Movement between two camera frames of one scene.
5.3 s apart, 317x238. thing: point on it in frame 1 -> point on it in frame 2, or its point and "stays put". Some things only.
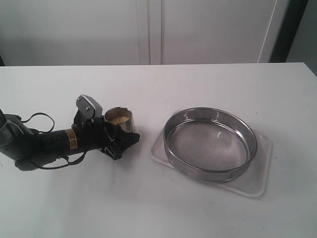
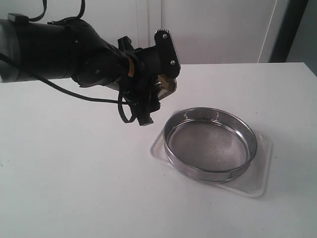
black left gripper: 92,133 -> 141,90
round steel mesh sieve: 211,145 stays put
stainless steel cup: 122,116 -> 168,84
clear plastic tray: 252,182 stays put
